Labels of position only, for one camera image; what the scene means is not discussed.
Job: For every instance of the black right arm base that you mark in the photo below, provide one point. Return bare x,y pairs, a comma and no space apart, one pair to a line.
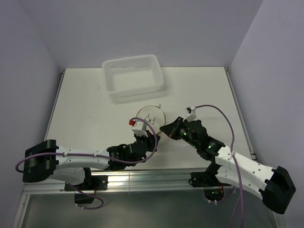
213,189

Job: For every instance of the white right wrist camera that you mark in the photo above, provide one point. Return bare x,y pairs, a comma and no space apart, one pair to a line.
191,114

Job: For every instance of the white perforated plastic basket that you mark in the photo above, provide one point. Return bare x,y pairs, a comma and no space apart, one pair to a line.
129,76

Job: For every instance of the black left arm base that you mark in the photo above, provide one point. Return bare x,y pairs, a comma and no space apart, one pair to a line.
85,193

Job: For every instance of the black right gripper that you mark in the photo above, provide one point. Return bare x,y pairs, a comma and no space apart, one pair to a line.
171,129

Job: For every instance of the aluminium rail frame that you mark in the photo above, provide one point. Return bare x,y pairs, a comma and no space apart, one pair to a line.
154,194

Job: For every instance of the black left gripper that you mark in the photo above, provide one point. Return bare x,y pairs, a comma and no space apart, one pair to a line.
151,139

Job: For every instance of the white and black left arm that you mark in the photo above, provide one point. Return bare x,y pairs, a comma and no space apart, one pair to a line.
47,160

